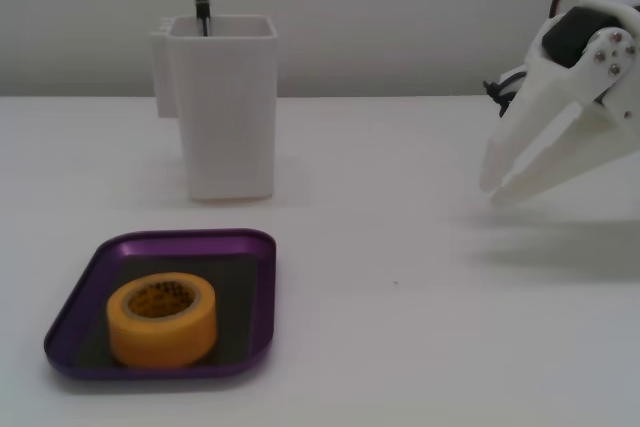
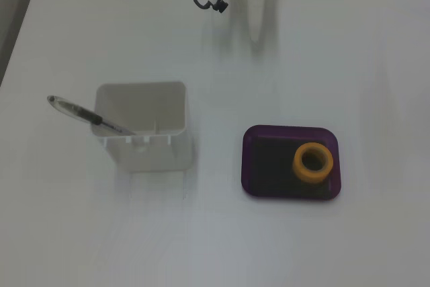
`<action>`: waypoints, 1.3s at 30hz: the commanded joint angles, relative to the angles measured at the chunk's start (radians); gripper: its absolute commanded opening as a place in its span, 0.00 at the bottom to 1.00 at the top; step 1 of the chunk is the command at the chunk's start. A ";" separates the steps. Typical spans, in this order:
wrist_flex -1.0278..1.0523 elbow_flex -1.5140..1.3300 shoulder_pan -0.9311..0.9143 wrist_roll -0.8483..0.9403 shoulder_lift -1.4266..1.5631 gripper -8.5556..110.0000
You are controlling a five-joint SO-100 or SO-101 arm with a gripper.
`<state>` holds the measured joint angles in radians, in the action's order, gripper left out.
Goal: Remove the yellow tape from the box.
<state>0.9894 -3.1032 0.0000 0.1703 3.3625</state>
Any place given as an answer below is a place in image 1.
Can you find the yellow masking tape roll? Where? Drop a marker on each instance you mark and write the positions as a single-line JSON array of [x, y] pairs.
[[160, 337]]

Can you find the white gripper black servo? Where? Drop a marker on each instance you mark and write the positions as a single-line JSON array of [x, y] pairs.
[[549, 78]]

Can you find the purple metal tray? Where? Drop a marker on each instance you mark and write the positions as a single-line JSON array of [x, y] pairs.
[[165, 247]]

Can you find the white plastic pen holder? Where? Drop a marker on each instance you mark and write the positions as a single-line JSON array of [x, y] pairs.
[[230, 112]]

